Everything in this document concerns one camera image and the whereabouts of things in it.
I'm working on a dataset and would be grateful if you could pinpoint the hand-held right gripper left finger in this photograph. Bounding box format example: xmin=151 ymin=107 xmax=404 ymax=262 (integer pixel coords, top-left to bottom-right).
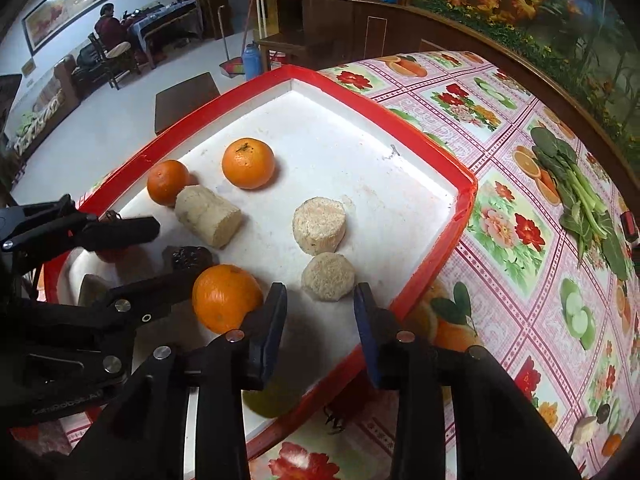
xmin=67 ymin=282 xmax=289 ymax=480

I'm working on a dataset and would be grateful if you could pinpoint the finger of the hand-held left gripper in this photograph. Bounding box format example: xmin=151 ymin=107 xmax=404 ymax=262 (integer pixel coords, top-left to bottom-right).
xmin=75 ymin=263 xmax=221 ymax=335
xmin=0 ymin=194 xmax=162 ymax=263

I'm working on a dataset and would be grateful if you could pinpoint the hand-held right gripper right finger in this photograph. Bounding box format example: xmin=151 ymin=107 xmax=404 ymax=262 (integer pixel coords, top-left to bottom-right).
xmin=353 ymin=282 xmax=584 ymax=480

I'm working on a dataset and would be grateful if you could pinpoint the red tomato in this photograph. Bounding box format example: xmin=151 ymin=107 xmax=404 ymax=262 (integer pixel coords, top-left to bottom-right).
xmin=92 ymin=210 xmax=133 ymax=265

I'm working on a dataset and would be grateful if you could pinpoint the yellowish green citrus fruit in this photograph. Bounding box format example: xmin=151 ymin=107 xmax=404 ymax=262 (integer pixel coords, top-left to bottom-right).
xmin=242 ymin=377 xmax=302 ymax=419

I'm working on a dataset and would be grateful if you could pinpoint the red tray white inside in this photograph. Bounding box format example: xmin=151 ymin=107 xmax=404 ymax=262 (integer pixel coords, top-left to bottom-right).
xmin=39 ymin=65 xmax=478 ymax=461

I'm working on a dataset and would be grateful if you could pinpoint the floral fruit printed tablecloth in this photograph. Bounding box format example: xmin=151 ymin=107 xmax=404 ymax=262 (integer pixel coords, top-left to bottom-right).
xmin=10 ymin=50 xmax=640 ymax=480

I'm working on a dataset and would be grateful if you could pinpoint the brown wooden stool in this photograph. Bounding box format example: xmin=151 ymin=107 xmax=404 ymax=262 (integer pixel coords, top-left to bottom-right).
xmin=154 ymin=72 xmax=222 ymax=136

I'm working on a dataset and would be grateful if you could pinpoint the sofa with printed cover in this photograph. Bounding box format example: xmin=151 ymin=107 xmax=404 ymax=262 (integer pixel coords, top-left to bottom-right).
xmin=10 ymin=55 xmax=83 ymax=156

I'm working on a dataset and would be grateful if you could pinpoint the wooden chair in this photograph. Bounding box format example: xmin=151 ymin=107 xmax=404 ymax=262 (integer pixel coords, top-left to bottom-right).
xmin=87 ymin=32 xmax=143 ymax=91

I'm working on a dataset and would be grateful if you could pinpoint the blue thermos jug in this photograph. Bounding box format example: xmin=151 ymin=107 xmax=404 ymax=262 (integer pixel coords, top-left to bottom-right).
xmin=242 ymin=42 xmax=261 ymax=81

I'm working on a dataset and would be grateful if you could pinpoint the table with blue cloth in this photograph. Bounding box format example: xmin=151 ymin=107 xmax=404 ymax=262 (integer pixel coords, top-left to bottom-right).
xmin=127 ymin=0 xmax=203 ymax=68

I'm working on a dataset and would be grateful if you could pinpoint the green leafy vegetable bunch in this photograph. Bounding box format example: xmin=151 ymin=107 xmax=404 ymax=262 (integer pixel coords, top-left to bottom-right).
xmin=530 ymin=127 xmax=631 ymax=281

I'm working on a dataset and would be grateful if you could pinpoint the red and black box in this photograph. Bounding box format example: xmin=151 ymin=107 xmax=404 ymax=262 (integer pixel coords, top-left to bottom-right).
xmin=620 ymin=211 xmax=640 ymax=248

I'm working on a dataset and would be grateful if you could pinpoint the wooden display cabinet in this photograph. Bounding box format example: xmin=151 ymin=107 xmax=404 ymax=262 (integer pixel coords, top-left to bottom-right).
xmin=255 ymin=0 xmax=640 ymax=171

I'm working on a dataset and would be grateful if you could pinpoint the artificial flower plant display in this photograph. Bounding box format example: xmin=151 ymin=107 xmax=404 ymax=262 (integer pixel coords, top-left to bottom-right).
xmin=415 ymin=0 xmax=640 ymax=161

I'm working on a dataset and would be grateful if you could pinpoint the dustpan with handle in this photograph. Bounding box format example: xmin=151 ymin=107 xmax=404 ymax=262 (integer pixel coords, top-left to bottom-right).
xmin=217 ymin=5 xmax=247 ymax=79

